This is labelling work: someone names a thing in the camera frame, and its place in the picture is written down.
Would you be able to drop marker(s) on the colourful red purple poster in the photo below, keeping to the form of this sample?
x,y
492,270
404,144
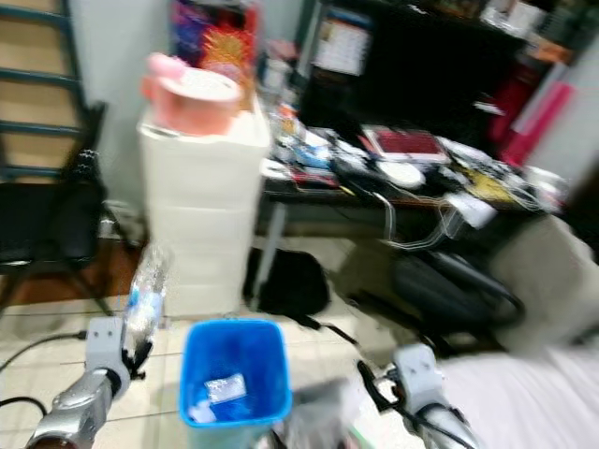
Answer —
x,y
220,42

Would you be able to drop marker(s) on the white plastic drawer cabinet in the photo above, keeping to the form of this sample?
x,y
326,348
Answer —
x,y
201,215

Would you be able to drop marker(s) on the large black backpack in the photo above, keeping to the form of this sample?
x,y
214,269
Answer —
x,y
449,290

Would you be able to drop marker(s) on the white paper tag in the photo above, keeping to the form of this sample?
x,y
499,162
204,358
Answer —
x,y
472,210

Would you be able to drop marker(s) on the black shelf unit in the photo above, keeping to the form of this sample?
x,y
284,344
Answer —
x,y
430,64

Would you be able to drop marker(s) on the clear plastic bottle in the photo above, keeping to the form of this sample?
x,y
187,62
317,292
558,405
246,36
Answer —
x,y
148,295

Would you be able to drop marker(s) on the white patterned bed mattress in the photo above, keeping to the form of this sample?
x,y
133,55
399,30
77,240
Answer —
x,y
533,398

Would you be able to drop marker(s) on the blue plastic waste bin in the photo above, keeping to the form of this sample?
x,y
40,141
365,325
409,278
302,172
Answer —
x,y
257,365

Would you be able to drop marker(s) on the small black bag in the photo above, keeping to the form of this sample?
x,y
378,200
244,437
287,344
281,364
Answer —
x,y
285,281

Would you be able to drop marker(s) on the black cluttered desk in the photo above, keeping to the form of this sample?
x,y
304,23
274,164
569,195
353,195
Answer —
x,y
346,204

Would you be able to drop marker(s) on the white wall calendar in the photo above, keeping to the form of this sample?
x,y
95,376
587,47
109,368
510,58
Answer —
x,y
342,45

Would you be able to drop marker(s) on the pink flat folder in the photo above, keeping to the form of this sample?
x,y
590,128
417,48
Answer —
x,y
538,120

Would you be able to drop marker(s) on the black folding chair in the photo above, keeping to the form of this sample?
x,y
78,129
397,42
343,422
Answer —
x,y
47,220

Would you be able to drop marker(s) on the pink round container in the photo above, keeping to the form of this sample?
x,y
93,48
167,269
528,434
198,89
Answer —
x,y
197,105

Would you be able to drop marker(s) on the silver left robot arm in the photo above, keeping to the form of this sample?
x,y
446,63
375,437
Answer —
x,y
70,412

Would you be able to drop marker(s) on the white round dish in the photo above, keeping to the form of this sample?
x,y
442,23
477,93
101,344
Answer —
x,y
402,174

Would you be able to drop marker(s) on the dark red book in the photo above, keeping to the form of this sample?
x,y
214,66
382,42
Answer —
x,y
407,143

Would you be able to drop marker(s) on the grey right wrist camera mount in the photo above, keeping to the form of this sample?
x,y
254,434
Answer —
x,y
419,374

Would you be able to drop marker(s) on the teal metal ladder frame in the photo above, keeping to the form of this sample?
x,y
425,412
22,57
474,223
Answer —
x,y
37,124

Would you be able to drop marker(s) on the white printed paper scrap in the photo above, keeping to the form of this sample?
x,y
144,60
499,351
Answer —
x,y
228,389

